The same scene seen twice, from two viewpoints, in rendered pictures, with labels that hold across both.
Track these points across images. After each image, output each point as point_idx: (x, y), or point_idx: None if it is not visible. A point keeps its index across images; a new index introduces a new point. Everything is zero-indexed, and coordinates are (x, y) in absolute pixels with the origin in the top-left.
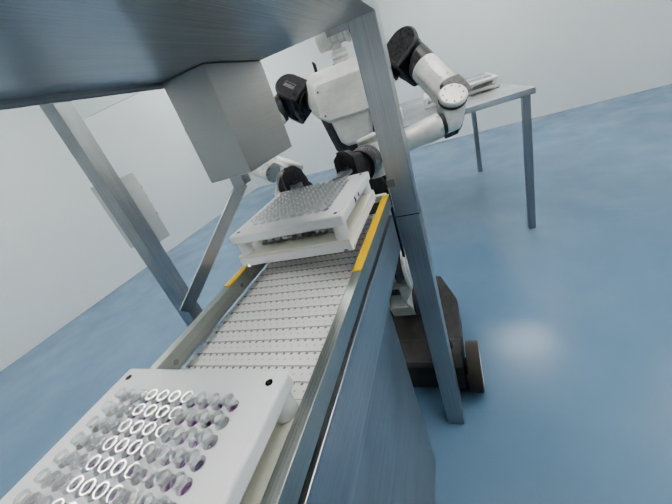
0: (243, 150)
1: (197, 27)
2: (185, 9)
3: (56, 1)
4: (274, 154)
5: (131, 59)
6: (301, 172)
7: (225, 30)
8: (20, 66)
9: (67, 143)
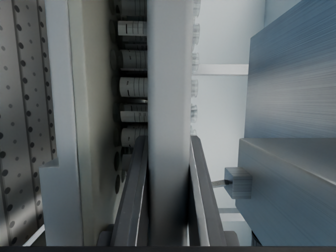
0: (271, 138)
1: (295, 68)
2: (279, 59)
3: (255, 73)
4: (313, 169)
5: (288, 112)
6: (311, 248)
7: (319, 63)
8: (259, 113)
9: None
